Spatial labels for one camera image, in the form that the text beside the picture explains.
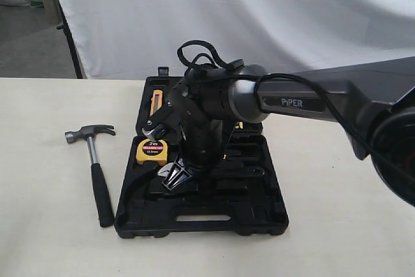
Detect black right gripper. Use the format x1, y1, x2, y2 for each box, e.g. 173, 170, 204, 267
161, 117, 235, 191

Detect chrome adjustable wrench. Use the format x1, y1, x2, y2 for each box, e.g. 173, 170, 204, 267
157, 166, 265, 181

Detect claw hammer black grip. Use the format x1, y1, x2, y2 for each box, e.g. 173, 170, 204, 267
64, 125, 116, 228

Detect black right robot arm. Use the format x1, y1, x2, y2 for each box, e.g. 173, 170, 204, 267
167, 58, 414, 204

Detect black plastic tool case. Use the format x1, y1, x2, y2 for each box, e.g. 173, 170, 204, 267
115, 68, 289, 239

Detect yellow tape measure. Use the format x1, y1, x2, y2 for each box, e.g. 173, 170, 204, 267
136, 139, 168, 166

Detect orange utility knife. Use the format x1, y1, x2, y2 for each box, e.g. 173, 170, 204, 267
149, 90, 163, 117

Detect large yellow black screwdriver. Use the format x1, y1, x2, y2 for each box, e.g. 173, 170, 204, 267
235, 122, 244, 130

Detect white backdrop cloth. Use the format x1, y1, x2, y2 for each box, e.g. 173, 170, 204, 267
59, 0, 414, 79

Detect black backdrop stand pole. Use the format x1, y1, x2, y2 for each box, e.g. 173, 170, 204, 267
43, 0, 84, 79

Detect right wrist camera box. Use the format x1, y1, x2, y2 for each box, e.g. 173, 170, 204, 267
141, 102, 180, 142

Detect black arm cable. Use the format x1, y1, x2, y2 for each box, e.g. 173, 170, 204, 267
176, 40, 390, 161

